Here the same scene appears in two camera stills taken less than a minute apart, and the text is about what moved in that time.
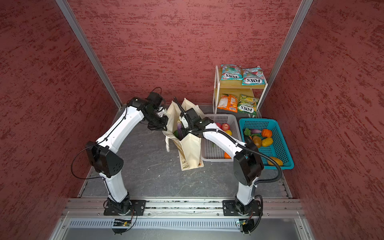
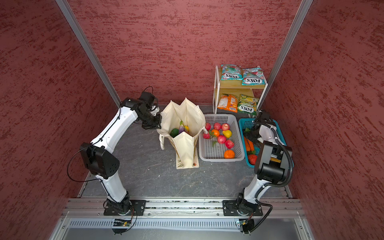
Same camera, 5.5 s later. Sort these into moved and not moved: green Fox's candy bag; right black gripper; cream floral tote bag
Moved: right black gripper
Not moved: cream floral tote bag; green Fox's candy bag
